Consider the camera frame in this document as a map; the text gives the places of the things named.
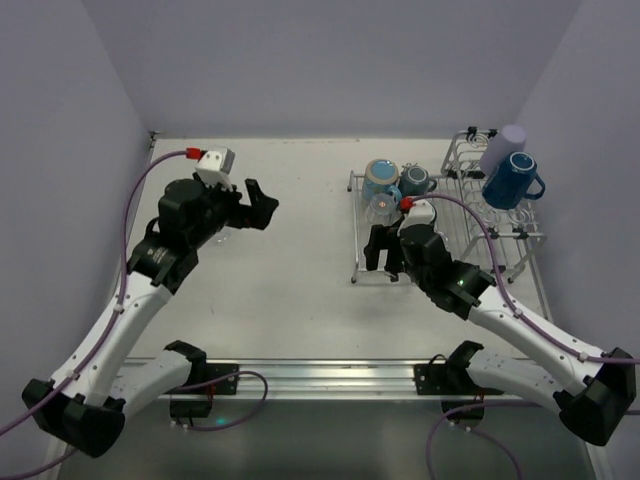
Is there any light blue mug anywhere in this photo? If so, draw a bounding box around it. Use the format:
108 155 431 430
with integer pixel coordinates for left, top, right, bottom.
361 159 402 204

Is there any dark green mug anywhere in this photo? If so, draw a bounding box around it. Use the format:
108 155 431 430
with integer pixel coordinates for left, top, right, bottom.
398 165 437 197

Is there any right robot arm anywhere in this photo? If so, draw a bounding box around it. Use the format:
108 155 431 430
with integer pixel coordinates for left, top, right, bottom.
364 223 637 446

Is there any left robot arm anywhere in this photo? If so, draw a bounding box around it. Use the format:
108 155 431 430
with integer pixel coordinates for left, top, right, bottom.
22 177 279 458

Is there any metal dish rack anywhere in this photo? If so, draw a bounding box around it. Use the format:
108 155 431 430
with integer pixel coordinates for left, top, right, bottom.
347 126 546 284

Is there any dark blue plastic mug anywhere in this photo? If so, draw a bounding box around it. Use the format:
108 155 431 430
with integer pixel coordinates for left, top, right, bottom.
482 152 546 210

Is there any lavender plastic cup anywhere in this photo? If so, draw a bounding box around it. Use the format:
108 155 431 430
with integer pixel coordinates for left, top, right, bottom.
479 124 527 176

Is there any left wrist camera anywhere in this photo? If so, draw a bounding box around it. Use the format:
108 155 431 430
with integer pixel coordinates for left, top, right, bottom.
195 148 235 191

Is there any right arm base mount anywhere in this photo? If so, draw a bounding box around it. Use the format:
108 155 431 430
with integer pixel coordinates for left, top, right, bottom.
413 340 504 413

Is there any aluminium mounting rail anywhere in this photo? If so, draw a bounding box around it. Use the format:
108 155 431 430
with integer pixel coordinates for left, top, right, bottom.
119 357 551 401

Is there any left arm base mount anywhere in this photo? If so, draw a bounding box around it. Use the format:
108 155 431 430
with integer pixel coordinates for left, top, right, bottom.
165 340 239 426

